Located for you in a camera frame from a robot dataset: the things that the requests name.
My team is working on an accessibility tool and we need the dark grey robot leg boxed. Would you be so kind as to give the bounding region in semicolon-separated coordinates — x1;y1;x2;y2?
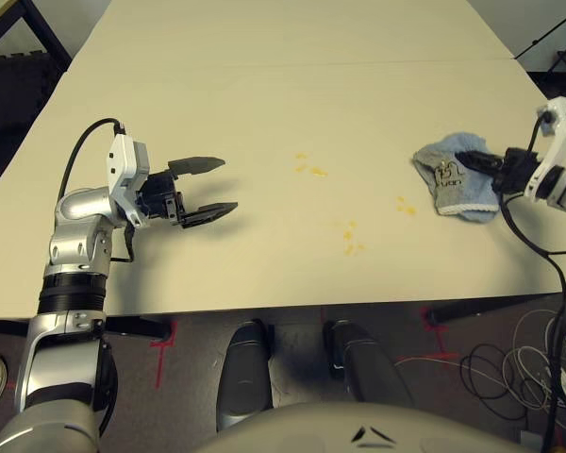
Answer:
215;319;275;433
322;319;414;412

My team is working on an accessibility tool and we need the black floor cable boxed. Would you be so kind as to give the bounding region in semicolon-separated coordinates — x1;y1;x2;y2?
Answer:
458;341;563;422

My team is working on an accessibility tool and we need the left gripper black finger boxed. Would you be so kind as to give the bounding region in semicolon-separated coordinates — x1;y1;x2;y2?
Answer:
179;201;240;230
167;156;227;179

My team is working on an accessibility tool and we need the dark grey robot left leg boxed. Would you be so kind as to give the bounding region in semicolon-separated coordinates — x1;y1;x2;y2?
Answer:
215;319;275;433

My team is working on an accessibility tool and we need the black metal shelf frame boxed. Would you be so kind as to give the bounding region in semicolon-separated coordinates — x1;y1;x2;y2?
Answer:
0;0;73;68

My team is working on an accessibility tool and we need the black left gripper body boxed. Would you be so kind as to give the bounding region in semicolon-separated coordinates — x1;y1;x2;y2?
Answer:
134;169;187;222

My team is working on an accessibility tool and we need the black table foot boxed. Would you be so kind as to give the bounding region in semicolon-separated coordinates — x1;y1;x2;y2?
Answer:
425;294;566;327
105;315;172;343

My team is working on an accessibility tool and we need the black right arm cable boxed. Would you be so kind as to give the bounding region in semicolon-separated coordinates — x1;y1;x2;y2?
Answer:
498;110;566;453

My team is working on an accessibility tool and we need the yellow liquid spill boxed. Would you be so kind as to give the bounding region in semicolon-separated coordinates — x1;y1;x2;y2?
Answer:
326;218;367;257
394;194;420;218
293;151;330;179

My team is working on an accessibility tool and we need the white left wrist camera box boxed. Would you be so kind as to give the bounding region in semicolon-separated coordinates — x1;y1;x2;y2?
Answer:
107;133;152;230

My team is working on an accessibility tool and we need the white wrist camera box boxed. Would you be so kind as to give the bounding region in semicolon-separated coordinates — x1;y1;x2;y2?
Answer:
523;95;566;203
107;133;152;230

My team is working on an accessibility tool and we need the white floor cable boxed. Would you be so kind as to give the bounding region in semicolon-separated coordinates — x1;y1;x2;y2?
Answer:
395;305;566;412

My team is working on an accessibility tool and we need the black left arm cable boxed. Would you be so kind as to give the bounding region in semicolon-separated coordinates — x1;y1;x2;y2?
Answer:
58;117;137;264

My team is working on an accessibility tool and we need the red floor tape mark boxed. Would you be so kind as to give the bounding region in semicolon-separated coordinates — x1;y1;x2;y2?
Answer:
149;320;179;390
394;306;459;365

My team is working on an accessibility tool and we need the beige robot torso shell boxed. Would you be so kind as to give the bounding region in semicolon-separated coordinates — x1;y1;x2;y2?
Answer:
194;401;524;453

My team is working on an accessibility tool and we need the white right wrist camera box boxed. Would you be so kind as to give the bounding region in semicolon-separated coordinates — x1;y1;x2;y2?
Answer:
523;95;566;203

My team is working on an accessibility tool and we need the light blue terry rag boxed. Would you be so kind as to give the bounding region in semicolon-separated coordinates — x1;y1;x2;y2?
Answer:
411;131;501;225

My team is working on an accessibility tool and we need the black tripod stand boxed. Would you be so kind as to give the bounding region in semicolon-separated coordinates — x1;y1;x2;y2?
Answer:
513;0;566;73

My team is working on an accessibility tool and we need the dark grey robot right leg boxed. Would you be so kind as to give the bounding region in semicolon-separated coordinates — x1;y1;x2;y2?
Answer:
322;319;414;412

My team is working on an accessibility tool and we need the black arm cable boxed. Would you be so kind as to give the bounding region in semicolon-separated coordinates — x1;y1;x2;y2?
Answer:
58;117;137;264
498;110;566;453

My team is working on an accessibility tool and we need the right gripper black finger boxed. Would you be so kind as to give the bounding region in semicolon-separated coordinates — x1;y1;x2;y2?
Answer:
465;161;502;177
455;149;502;166

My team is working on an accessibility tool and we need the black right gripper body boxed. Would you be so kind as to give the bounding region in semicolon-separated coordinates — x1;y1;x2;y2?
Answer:
491;147;544;193

